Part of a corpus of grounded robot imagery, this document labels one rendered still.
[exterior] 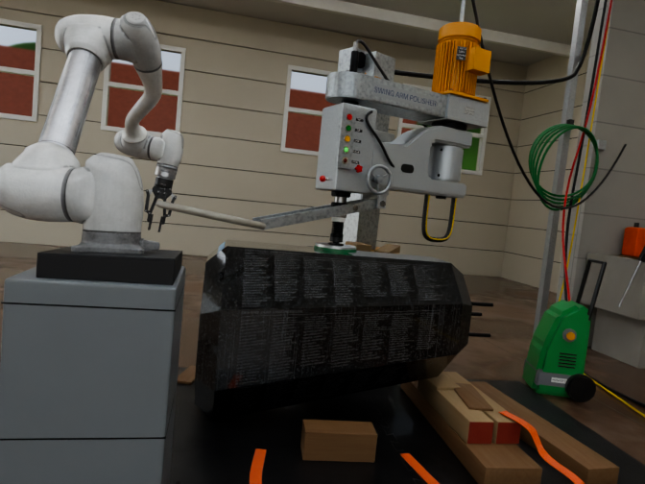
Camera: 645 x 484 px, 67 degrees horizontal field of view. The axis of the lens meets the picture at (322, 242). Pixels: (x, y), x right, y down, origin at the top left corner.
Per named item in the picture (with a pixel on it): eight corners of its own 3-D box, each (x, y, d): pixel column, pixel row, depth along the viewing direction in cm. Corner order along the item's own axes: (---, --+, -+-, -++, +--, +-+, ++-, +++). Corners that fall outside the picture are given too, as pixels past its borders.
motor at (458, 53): (453, 108, 295) (461, 40, 292) (492, 101, 268) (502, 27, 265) (417, 100, 282) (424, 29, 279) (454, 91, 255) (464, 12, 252)
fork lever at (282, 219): (369, 205, 270) (368, 196, 269) (389, 207, 253) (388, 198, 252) (250, 227, 239) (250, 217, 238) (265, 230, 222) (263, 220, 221)
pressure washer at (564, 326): (571, 384, 332) (588, 257, 326) (594, 404, 298) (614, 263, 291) (518, 377, 336) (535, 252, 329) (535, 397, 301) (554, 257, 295)
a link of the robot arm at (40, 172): (58, 205, 128) (-30, 199, 126) (80, 233, 142) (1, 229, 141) (119, 5, 162) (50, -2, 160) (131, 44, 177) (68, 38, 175)
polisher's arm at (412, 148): (440, 214, 295) (449, 133, 291) (467, 217, 274) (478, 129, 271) (334, 204, 260) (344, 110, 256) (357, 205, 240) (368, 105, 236)
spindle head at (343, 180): (370, 201, 272) (379, 119, 268) (394, 202, 252) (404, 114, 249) (313, 194, 255) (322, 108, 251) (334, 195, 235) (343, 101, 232)
